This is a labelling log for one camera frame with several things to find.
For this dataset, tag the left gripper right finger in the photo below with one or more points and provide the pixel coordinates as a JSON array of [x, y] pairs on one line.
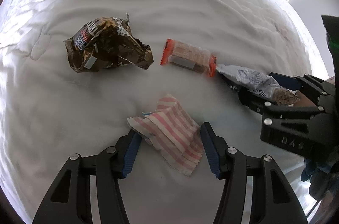
[[273, 199]]

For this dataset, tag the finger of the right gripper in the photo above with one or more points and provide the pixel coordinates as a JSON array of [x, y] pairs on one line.
[[251, 100], [306, 84]]

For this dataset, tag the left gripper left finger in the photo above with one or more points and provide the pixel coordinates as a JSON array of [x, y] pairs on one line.
[[68, 198]]

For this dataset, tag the white blue newsprint packet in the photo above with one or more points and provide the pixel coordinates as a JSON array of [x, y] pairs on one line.
[[241, 78]]

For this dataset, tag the pink striped snack packet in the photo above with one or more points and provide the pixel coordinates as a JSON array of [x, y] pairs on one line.
[[173, 133]]

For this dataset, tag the orange wafer bar packet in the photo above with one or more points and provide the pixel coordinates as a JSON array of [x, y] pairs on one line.
[[189, 56]]

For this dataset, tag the brown oat snack bag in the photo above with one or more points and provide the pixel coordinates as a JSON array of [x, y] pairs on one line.
[[104, 43]]

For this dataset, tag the green tray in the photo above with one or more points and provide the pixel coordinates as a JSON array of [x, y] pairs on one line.
[[331, 26]]

